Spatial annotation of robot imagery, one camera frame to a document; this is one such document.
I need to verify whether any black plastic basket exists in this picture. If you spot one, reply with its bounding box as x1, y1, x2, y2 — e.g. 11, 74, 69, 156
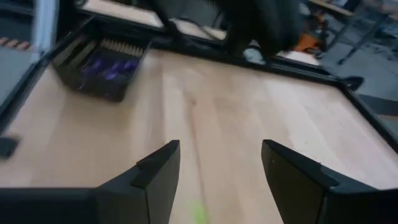
51, 18, 152, 103

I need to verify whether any green spider toy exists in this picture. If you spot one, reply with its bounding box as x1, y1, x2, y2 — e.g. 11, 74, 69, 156
188, 200, 210, 224

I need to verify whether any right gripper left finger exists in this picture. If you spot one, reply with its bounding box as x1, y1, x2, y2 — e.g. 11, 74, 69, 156
0, 139, 181, 224

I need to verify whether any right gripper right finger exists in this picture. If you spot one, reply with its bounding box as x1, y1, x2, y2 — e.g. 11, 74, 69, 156
261, 139, 398, 224

